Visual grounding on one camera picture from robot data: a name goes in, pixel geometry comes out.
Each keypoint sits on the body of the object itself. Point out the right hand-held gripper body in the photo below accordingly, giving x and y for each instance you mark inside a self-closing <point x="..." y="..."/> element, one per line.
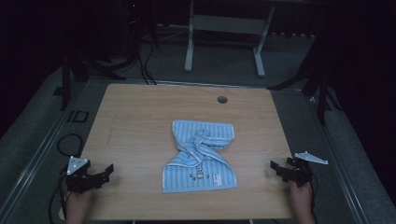
<point x="300" y="172"/>

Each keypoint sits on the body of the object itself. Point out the blue striped towel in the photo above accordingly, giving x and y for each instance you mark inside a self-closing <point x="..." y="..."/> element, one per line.
<point x="199" y="174"/>

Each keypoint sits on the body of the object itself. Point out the black floor bracket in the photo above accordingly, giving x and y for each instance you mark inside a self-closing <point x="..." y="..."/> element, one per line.
<point x="78" y="116"/>

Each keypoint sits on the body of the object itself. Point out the white metal desk frame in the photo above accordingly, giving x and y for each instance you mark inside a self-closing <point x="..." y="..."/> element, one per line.
<point x="229" y="25"/>

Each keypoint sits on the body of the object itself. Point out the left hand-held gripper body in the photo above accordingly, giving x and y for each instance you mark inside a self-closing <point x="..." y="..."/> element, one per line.
<point x="79" y="179"/>

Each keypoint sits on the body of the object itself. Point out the person's right hand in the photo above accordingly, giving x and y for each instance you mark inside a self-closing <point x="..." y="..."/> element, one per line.
<point x="300" y="194"/>

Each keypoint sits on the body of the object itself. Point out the black metal stand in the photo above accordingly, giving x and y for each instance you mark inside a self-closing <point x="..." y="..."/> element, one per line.
<point x="65" y="81"/>
<point x="322" y="93"/>

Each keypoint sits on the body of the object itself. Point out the person's left hand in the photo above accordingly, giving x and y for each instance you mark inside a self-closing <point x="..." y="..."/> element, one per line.
<point x="79" y="202"/>

